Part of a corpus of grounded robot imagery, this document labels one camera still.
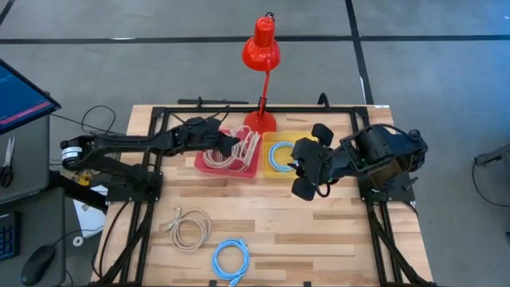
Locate black keyboard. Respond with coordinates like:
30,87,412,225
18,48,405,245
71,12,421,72
0,210,21,262

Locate white paper sheet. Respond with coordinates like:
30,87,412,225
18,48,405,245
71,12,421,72
73,185,108,239

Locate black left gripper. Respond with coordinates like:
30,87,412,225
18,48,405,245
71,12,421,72
175,116,241,157

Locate yellow translucent plastic tray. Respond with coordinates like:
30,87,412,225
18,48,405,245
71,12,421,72
261,131,320,179

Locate pink translucent plastic tray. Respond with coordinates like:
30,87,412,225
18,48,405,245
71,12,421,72
194,128,263,179

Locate black computer mouse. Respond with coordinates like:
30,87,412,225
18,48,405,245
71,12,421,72
20,245,57,287

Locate black aluminium table frame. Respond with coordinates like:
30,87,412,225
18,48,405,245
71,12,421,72
89,93,439,287

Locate computer monitor blue screen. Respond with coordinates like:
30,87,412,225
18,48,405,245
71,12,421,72
0,58,62,136

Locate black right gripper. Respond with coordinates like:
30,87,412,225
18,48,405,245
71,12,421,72
292,123,338,202

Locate red desk lamp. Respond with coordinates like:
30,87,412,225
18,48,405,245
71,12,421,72
241,11,281,135

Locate grey handled scissors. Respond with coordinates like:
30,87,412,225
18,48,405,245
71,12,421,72
0,136,16,189

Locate light blue cable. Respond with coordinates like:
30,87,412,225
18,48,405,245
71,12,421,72
268,141,298,174
211,238,251,287

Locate black floor cable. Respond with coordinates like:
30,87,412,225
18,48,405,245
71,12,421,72
49,104,124,139

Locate yellow clamp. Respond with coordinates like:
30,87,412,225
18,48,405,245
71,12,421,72
77,169,95,187

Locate grey desk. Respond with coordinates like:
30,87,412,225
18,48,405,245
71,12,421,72
0,113,67,287

